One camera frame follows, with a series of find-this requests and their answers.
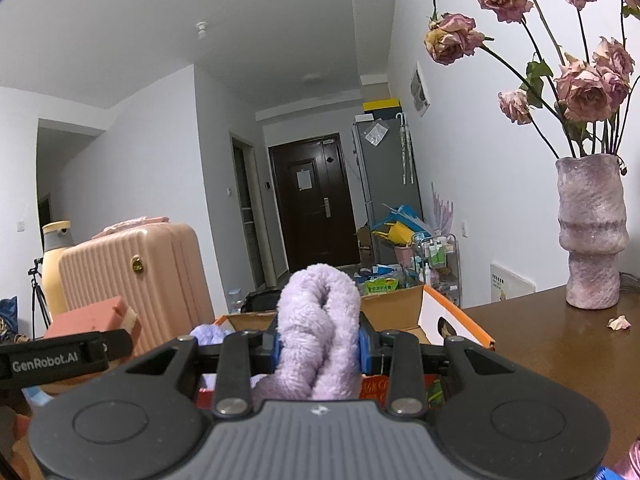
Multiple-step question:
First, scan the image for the purple feather wall decoration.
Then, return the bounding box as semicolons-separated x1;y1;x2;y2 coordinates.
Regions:
430;182;455;234

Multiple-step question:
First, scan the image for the brown cardboard carton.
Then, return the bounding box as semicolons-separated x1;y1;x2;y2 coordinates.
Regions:
355;224;374;266

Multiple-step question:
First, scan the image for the wire storage cart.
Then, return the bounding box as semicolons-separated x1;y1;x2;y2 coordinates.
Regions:
412;232;461;309

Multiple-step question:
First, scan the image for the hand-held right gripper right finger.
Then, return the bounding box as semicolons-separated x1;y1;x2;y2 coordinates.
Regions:
356;312;519;418

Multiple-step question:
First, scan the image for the grey interior door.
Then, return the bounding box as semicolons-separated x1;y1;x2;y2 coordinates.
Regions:
229;131;275;291

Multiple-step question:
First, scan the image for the red and orange cardboard box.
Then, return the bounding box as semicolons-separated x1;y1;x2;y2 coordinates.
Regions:
194;284;497;409

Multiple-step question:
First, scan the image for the green packet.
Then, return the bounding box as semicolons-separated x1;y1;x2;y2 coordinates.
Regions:
363;277;401;295

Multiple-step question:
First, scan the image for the dark brown entrance door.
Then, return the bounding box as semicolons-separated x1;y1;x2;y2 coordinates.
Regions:
268;133;362;275

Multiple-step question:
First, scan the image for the black bag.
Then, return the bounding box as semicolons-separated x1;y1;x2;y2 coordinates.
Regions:
239;287;286;314

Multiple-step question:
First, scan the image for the yellow paper bag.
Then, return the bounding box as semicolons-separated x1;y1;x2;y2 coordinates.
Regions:
372;222;416;247

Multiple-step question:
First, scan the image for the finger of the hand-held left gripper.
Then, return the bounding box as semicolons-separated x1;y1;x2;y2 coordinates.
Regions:
82;329;135;362

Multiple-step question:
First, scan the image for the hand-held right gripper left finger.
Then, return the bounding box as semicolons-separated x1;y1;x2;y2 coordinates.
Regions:
119;316;286;419

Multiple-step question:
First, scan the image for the lilac terry towel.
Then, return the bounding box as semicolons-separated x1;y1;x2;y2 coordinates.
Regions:
250;262;364;402

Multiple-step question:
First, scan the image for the white wall panel box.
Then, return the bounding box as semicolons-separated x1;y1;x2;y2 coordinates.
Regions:
409;61;431;117

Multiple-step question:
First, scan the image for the blue tissue pack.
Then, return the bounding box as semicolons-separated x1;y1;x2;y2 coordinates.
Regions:
22;387;54;408

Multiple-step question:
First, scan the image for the bunch of dried pink roses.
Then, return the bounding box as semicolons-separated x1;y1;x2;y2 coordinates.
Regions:
423;0;640;162

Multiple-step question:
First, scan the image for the purple felt vase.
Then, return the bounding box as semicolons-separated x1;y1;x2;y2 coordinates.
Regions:
555;153;629;310

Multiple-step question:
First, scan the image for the pink folded cloth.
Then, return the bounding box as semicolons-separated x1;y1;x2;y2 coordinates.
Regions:
92;215;170;240

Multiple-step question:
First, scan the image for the grey refrigerator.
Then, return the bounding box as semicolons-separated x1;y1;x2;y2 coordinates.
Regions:
351;113;425;272

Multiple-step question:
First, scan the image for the yellow and black box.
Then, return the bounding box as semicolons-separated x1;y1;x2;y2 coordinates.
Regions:
362;98;403;114

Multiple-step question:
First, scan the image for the yellow insulated bottle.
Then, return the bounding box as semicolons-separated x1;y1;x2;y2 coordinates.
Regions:
41;219;76;319

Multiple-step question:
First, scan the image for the pink ribbed suitcase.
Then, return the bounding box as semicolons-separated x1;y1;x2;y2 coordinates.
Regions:
58;222;216;357

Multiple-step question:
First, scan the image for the black tripod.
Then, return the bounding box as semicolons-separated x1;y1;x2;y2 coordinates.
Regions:
27;257;51;331

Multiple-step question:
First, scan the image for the white flat board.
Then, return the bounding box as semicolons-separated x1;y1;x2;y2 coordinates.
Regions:
489;261;537;304

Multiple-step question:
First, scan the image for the clear plastic bag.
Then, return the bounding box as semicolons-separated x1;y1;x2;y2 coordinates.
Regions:
363;119;390;145

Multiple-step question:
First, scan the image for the pink and cream sponge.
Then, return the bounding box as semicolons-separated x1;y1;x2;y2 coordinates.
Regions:
43;294;142;356

